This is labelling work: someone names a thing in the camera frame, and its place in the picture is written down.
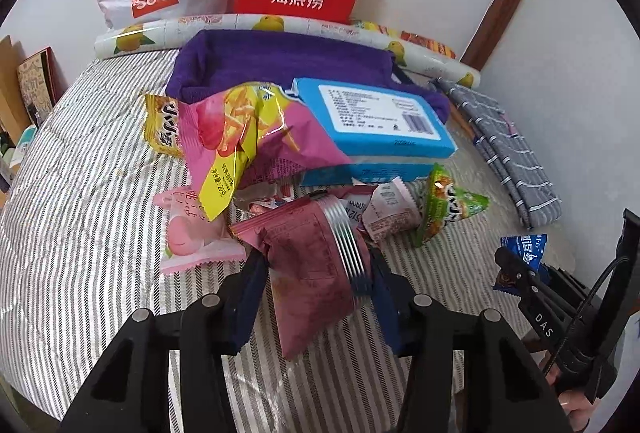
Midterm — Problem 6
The blue snack packet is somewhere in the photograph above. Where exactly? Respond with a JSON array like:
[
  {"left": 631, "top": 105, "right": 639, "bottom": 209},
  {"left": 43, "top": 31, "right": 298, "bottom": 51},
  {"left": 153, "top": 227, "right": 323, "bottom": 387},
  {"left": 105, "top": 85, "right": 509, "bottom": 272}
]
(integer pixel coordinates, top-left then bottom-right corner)
[{"left": 492, "top": 234, "right": 550, "bottom": 295}]

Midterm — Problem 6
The green snack packet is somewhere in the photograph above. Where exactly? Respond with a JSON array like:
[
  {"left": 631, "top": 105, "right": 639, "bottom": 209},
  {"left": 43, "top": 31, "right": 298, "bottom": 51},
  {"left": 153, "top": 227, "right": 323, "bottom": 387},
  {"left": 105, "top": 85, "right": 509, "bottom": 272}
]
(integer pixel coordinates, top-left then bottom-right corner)
[{"left": 412, "top": 163, "right": 490, "bottom": 247}]

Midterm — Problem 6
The pink peach candy packet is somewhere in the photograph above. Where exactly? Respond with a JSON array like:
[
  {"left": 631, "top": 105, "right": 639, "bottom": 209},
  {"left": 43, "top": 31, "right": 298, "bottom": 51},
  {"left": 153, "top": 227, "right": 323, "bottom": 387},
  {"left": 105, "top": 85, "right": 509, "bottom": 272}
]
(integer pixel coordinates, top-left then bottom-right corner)
[{"left": 152, "top": 186, "right": 247, "bottom": 275}]

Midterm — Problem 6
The pink nougat snack pack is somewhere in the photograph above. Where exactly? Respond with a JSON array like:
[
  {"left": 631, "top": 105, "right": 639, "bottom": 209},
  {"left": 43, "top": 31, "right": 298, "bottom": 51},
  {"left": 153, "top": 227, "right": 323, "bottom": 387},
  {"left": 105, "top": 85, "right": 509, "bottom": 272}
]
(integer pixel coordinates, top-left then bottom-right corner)
[{"left": 336, "top": 176, "right": 421, "bottom": 242}]

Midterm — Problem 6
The dark red snack pouch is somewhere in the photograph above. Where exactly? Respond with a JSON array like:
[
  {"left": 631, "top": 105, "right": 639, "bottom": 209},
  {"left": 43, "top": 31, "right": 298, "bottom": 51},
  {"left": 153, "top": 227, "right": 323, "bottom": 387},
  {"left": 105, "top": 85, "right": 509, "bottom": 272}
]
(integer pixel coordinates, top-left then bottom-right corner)
[{"left": 231, "top": 190, "right": 372, "bottom": 361}]

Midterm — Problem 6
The pink yellow chips bag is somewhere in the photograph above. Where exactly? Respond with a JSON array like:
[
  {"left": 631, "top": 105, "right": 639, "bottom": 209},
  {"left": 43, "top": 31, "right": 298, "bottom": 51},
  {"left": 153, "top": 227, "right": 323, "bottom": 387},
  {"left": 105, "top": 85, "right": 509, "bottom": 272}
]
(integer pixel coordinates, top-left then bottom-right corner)
[{"left": 177, "top": 82, "right": 352, "bottom": 221}]

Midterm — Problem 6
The person's right hand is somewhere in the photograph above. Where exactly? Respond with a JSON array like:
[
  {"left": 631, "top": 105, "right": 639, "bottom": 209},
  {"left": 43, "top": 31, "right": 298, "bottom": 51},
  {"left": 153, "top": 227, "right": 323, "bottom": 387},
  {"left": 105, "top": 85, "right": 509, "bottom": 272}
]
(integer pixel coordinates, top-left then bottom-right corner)
[{"left": 558, "top": 390, "right": 600, "bottom": 432}]

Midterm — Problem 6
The grey checked folded cloth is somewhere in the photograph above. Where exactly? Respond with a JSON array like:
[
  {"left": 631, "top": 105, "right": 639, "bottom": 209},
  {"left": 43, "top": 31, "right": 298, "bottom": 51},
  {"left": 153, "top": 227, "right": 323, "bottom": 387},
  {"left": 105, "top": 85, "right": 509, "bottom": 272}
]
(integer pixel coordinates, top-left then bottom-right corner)
[{"left": 433, "top": 78, "right": 562, "bottom": 229}]

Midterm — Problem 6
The striped quilted table cover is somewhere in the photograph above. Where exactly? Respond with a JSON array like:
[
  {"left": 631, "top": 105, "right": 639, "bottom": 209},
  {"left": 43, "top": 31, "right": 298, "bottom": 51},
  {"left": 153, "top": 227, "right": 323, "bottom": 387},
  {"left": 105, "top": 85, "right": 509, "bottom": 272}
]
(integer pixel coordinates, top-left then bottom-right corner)
[{"left": 0, "top": 48, "right": 576, "bottom": 433}]

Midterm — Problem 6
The blue wet wipes pack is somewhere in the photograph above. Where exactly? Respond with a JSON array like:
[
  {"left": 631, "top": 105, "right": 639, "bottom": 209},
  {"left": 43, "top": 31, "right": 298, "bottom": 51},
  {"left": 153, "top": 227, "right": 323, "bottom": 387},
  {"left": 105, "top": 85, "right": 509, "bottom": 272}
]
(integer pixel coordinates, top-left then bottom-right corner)
[{"left": 293, "top": 78, "right": 458, "bottom": 187}]

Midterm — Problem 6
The yellow brown snack packet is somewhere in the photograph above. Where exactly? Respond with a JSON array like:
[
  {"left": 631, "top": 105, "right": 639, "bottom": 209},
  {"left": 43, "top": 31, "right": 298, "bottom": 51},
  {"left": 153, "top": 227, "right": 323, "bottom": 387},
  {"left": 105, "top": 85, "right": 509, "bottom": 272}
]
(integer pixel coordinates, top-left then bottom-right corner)
[{"left": 143, "top": 94, "right": 183, "bottom": 158}]

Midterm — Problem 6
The orange chips bag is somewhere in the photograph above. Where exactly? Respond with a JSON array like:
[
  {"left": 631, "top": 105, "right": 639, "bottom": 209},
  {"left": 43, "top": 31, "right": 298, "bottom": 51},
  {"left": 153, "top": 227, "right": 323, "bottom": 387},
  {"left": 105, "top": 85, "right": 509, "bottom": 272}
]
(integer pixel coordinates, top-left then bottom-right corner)
[{"left": 400, "top": 31, "right": 456, "bottom": 59}]

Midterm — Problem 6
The brown patterned box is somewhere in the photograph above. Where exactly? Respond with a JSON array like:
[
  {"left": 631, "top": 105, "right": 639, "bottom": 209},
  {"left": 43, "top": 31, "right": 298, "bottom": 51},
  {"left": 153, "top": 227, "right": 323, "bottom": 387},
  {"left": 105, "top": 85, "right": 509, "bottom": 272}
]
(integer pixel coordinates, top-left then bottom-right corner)
[{"left": 16, "top": 47, "right": 61, "bottom": 127}]

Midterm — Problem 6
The purple fabric basket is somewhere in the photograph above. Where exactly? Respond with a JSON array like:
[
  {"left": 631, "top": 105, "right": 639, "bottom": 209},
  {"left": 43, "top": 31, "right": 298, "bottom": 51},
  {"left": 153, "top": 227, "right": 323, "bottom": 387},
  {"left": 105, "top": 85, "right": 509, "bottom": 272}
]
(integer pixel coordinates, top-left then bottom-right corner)
[{"left": 166, "top": 30, "right": 450, "bottom": 122}]

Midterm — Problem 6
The lemon print paper roll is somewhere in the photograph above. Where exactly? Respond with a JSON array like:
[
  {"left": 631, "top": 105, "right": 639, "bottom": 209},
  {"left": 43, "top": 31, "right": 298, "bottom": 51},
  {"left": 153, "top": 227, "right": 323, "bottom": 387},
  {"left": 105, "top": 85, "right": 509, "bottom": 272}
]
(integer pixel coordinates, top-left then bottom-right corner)
[{"left": 93, "top": 12, "right": 483, "bottom": 90}]

